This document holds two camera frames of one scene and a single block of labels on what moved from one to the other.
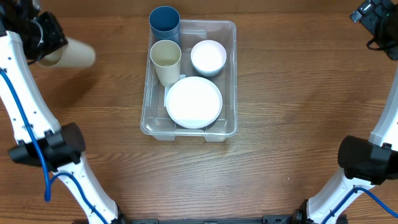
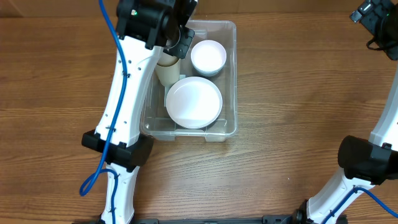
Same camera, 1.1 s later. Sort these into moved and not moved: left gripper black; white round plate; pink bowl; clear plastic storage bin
Moved: left gripper black
Not moved: clear plastic storage bin; white round plate; pink bowl
